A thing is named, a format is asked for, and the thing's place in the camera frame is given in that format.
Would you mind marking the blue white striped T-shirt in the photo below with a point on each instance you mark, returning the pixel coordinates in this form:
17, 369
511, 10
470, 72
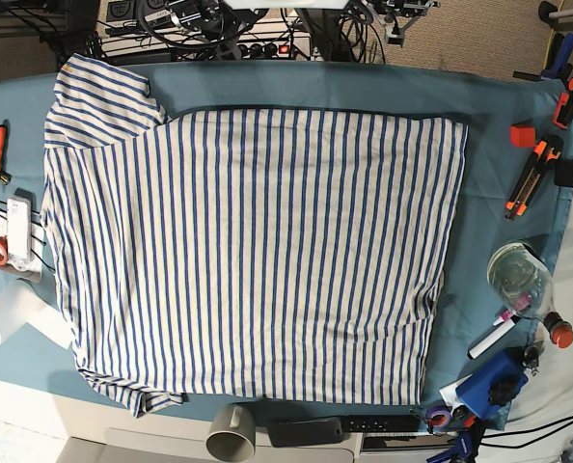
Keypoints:
292, 254

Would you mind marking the black power strip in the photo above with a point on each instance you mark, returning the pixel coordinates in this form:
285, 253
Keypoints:
247, 51

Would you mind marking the black smartphone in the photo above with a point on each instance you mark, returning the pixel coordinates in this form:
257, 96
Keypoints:
313, 432

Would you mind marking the grey ceramic mug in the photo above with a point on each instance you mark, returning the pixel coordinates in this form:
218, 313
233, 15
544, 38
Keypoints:
232, 435

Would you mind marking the white marker pen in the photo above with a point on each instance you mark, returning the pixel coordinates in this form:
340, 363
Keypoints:
501, 326

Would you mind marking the clear bottle red cap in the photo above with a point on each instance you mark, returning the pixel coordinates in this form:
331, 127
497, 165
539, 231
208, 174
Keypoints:
525, 286

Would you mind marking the purple tape roll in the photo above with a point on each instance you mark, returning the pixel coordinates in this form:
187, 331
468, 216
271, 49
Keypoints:
438, 417

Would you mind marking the red cube block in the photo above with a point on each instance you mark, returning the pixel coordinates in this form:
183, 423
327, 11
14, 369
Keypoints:
522, 136

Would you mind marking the teal table cloth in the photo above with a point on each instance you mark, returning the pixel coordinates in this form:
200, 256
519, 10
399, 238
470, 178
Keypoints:
30, 360

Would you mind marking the blue box with knob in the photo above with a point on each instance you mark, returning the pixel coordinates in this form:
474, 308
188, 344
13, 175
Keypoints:
492, 386

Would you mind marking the white blister pack box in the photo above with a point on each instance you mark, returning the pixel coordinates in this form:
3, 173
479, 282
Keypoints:
19, 229

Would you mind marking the orange black utility knife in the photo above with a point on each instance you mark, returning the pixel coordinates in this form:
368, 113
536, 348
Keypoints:
543, 159

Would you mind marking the white paper roll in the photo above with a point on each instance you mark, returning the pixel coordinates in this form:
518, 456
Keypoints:
20, 305

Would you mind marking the blue clamp bottom edge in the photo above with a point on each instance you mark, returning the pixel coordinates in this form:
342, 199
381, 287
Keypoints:
464, 449

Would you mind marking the black square block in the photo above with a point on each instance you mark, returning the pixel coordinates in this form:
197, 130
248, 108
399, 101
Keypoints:
564, 173

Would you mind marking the orange black clamp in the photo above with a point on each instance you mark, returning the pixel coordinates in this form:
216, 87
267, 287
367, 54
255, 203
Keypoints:
564, 111

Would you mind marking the blue spring clamp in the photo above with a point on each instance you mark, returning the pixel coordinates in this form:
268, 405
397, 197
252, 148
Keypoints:
557, 65

